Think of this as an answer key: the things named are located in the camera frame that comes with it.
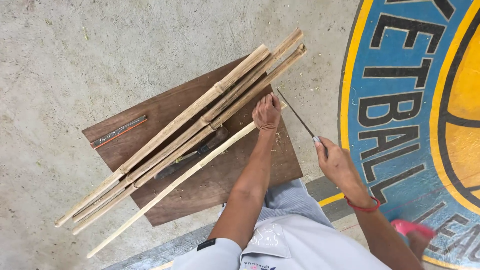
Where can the person's left hand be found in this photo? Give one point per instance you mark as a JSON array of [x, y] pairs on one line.
[[266, 114]]

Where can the person's right hand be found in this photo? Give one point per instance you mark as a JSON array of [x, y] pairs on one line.
[[337, 163]]

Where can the person's left fingers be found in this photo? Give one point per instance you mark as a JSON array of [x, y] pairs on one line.
[[270, 99]]

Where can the narrow hand saw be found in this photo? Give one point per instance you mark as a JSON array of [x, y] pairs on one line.
[[298, 116]]

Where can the thin peeled bamboo stick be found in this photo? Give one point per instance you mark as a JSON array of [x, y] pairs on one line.
[[176, 183]]

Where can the long split bamboo pole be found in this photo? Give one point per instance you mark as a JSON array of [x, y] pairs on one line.
[[195, 125]]

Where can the dark machete knife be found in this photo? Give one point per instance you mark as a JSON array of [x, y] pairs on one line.
[[198, 152]]

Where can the dark brown wooden board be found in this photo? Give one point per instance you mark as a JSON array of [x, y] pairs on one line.
[[210, 180]]

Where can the grey striped trousers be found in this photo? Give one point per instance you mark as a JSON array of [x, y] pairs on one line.
[[290, 200]]

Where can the slim brown bamboo pole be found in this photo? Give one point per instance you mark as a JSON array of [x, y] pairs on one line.
[[180, 153]]

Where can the thick brown bamboo pole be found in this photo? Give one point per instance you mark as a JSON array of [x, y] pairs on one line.
[[165, 133]]

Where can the grey shirt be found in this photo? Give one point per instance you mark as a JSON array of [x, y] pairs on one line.
[[285, 247]]

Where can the black orange saw sheath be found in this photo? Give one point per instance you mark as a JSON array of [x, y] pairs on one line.
[[118, 131]]

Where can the pink slipper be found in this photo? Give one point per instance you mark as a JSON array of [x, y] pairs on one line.
[[410, 228]]

